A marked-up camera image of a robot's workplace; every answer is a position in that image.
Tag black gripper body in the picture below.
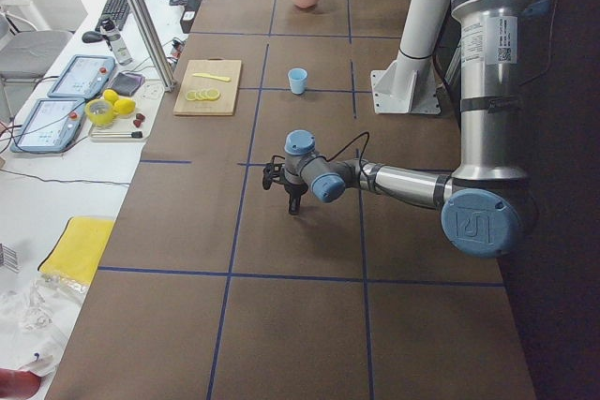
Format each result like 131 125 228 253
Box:
285 184 308 198

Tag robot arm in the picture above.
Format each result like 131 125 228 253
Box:
263 0 535 258

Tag light blue plastic cup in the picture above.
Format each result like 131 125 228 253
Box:
288 67 308 95

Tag bamboo cutting board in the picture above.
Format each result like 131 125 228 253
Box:
173 59 242 116

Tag black power adapter box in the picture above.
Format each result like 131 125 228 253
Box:
180 9 196 34

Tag yellow plastic knife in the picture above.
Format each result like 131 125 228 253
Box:
192 72 232 82

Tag bear sticker card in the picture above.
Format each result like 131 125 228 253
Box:
136 80 165 101

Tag black keyboard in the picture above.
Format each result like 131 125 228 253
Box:
95 0 130 32

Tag yellow lemon front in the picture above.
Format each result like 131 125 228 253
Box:
113 97 136 116

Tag yellow lemon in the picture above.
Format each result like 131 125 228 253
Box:
102 89 119 104
113 97 136 116

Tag clear water bottle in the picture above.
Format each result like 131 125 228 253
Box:
100 18 133 66

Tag dark grey cloth pouch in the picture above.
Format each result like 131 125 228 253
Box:
110 72 145 96

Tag yellow lemon back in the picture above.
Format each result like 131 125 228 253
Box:
102 89 119 104

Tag yellow tape roll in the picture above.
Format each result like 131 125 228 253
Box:
84 98 116 126

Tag black computer mouse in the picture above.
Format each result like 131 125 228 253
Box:
82 31 104 44

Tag yellow cloth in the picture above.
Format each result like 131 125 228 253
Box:
37 216 115 288

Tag far teach pendant tablet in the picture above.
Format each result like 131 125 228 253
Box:
48 54 116 100

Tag teach pendant tablet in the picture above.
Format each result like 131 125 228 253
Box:
10 97 86 154
48 54 116 100

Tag near teach pendant tablet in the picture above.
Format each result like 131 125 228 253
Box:
10 97 86 154

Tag clear plastic bag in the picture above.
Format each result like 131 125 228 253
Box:
1 275 88 377

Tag grey office chair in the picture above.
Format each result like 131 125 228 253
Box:
1 0 73 85

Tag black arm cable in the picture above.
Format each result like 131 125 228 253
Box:
327 131 371 171

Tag lemon slice nearest handle end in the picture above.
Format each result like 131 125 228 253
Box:
205 88 220 100

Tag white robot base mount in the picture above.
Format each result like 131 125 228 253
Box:
371 0 450 114

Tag aluminium frame post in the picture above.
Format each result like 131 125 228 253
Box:
127 0 176 92

